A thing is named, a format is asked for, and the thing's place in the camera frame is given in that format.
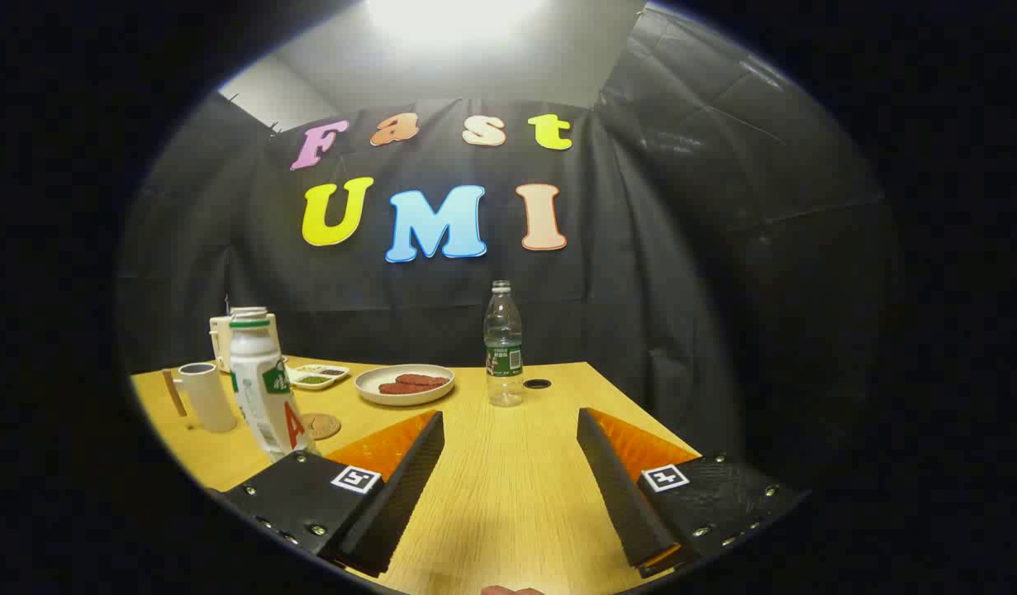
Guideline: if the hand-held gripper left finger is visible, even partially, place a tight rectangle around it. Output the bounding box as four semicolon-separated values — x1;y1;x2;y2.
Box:
207;409;445;578

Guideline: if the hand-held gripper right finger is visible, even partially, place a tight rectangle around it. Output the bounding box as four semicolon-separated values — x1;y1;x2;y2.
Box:
577;407;810;579

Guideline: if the round cork coaster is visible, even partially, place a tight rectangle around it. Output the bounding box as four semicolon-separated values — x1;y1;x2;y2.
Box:
300;412;342;441

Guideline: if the white juice bottle green label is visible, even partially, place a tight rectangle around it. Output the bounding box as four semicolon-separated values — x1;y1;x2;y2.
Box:
229;307;319;462

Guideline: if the white cup with wooden handle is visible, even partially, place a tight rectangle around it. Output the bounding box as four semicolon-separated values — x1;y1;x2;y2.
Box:
163;362;239;434

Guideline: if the clear plastic water bottle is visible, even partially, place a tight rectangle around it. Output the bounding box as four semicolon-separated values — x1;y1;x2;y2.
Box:
483;280;525;407

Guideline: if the round white plate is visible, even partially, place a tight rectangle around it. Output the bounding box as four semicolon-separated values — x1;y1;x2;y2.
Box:
354;364;456;407

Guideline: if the wooden table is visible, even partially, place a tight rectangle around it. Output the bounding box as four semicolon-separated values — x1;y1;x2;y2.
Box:
131;357;724;595

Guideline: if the white divided bean dish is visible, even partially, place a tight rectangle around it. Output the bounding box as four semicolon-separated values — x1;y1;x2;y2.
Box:
287;364;351;390

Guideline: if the black backdrop cloth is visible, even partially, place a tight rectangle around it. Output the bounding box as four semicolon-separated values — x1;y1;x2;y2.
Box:
116;8;897;464

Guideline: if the cream toaster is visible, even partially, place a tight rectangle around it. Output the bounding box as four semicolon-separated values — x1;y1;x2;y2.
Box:
209;312;279;374

